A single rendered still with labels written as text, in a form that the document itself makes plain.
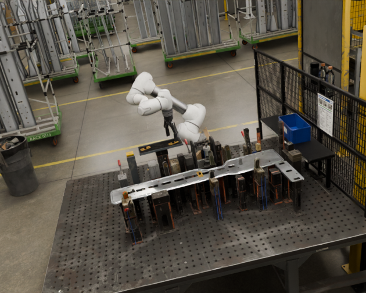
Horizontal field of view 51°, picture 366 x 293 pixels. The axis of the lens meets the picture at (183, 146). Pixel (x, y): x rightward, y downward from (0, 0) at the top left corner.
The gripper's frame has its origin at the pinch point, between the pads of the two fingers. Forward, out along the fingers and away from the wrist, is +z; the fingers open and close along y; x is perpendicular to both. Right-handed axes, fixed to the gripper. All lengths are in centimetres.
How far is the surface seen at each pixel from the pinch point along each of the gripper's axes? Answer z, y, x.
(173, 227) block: 48, 45, -34
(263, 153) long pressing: 21, 46, 57
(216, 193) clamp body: 27, 57, 0
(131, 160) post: 10.8, -9.4, -36.2
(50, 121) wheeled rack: 94, -402, -31
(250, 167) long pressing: 21, 55, 36
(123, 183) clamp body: 19, 4, -51
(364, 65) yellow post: -55, 112, 86
